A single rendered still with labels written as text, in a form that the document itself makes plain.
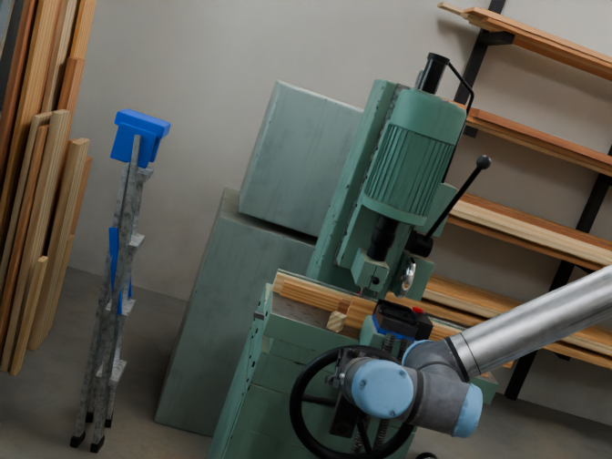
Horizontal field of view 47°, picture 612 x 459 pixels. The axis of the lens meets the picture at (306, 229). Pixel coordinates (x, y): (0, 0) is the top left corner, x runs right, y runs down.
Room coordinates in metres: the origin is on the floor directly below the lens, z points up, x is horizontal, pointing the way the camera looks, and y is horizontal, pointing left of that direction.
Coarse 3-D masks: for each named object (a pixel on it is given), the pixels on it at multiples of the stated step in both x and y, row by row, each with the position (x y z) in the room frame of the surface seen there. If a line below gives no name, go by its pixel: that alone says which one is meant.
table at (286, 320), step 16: (272, 304) 1.69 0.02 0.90; (288, 304) 1.73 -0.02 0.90; (304, 304) 1.77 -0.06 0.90; (272, 320) 1.62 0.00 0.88; (288, 320) 1.62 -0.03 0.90; (304, 320) 1.65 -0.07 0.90; (320, 320) 1.69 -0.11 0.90; (272, 336) 1.62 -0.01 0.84; (288, 336) 1.63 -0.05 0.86; (304, 336) 1.63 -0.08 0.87; (320, 336) 1.63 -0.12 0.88; (336, 336) 1.64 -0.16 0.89; (352, 336) 1.66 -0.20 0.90; (480, 384) 1.68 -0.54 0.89; (496, 384) 1.68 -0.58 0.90
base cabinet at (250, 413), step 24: (240, 360) 2.10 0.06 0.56; (240, 384) 1.81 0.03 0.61; (240, 408) 1.62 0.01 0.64; (264, 408) 1.63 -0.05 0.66; (288, 408) 1.63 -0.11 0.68; (312, 408) 1.64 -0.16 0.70; (216, 432) 2.09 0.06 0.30; (240, 432) 1.62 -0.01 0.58; (264, 432) 1.63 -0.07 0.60; (288, 432) 1.63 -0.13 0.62; (312, 432) 1.64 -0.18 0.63; (216, 456) 1.80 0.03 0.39; (240, 456) 1.62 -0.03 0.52; (264, 456) 1.63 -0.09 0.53; (288, 456) 1.63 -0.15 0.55; (312, 456) 1.64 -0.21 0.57
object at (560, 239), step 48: (480, 48) 4.09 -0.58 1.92; (528, 48) 4.05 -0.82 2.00; (576, 48) 3.69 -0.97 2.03; (528, 144) 3.78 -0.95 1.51; (576, 144) 3.70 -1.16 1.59; (528, 240) 3.73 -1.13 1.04; (576, 240) 3.80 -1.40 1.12; (432, 288) 3.73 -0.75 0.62; (480, 288) 4.13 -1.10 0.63; (576, 336) 3.84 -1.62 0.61
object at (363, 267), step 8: (360, 248) 1.88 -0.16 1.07; (360, 256) 1.83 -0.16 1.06; (352, 264) 1.88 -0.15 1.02; (360, 264) 1.79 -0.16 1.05; (368, 264) 1.76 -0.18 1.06; (376, 264) 1.76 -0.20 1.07; (384, 264) 1.79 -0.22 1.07; (352, 272) 1.84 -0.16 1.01; (360, 272) 1.76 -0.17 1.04; (368, 272) 1.76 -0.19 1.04; (376, 272) 1.76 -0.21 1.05; (384, 272) 1.76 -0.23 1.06; (360, 280) 1.75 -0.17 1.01; (368, 280) 1.76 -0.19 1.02; (384, 280) 1.76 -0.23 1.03; (368, 288) 1.76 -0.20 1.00; (376, 288) 1.76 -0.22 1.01
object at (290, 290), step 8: (288, 288) 1.78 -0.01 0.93; (296, 288) 1.78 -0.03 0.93; (304, 288) 1.78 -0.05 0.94; (288, 296) 1.78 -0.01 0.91; (296, 296) 1.78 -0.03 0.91; (304, 296) 1.78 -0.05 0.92; (312, 296) 1.78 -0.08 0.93; (320, 296) 1.79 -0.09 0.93; (328, 296) 1.79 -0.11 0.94; (336, 296) 1.81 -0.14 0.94; (312, 304) 1.79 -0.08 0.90; (320, 304) 1.79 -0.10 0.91; (328, 304) 1.79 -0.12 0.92; (336, 304) 1.79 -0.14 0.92; (432, 336) 1.82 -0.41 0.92; (440, 336) 1.82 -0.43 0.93
